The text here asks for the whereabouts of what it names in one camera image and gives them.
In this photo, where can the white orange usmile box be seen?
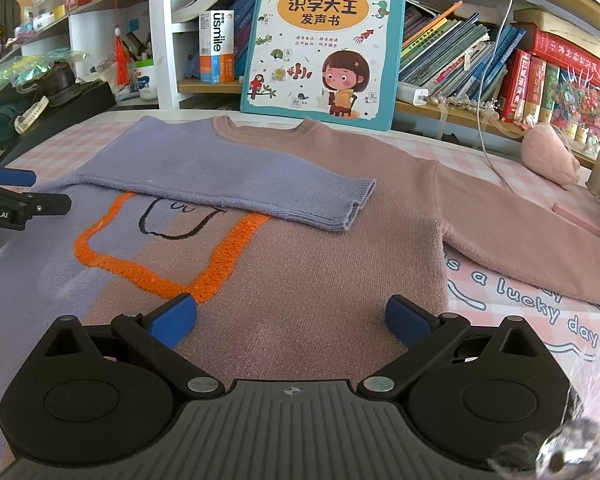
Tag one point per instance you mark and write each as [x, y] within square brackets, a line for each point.
[216, 46]

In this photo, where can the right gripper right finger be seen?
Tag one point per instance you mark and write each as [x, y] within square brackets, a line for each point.
[429, 340]

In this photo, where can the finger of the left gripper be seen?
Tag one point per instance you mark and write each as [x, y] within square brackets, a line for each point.
[46, 204]
[17, 177]

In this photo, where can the red thick books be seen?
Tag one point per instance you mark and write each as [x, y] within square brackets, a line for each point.
[539, 64]

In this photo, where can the purple and pink sweater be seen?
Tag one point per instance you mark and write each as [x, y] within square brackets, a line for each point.
[280, 239]

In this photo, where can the colourful books stack right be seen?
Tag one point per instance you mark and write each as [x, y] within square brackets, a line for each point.
[457, 54]

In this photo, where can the white can with green lid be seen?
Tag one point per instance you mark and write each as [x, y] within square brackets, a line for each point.
[145, 74]

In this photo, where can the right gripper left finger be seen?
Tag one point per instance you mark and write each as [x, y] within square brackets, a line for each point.
[150, 341]

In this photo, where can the pink plush toy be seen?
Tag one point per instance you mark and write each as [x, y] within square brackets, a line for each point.
[544, 152]

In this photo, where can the red tassel ornament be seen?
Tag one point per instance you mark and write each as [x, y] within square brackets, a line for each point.
[123, 77]

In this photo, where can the pink checkered tablecloth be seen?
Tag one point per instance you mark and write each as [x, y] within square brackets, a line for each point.
[530, 299]

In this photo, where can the teal children's picture book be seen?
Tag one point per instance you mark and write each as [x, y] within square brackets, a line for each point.
[330, 60]

